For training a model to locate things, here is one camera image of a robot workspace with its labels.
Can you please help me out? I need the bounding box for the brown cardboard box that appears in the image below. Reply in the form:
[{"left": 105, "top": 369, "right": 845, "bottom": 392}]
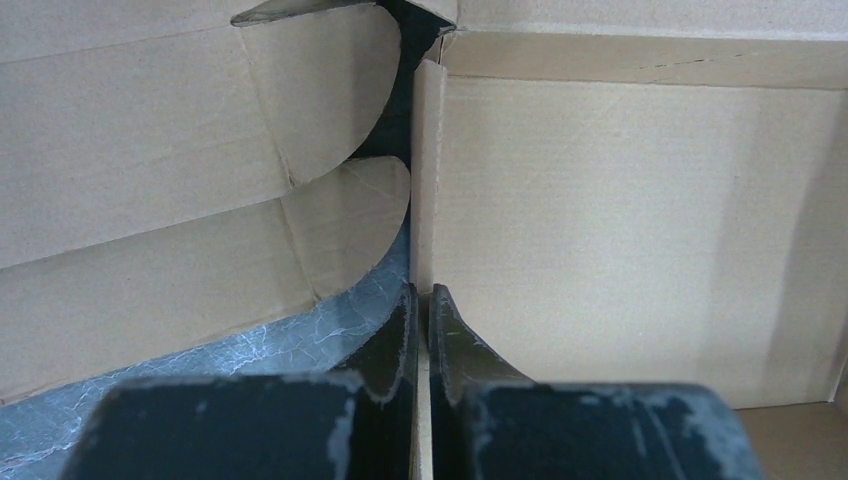
[{"left": 412, "top": 1, "right": 847, "bottom": 479}]

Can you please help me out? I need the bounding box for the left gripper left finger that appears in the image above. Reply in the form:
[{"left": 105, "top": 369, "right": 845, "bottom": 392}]
[{"left": 61, "top": 284, "right": 418, "bottom": 479}]

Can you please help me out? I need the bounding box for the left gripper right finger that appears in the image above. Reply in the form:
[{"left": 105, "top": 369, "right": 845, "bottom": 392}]
[{"left": 429, "top": 284, "right": 763, "bottom": 479}]

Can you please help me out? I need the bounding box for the flat cardboard sheet stack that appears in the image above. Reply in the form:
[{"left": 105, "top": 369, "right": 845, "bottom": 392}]
[{"left": 1, "top": 1, "right": 457, "bottom": 405}]

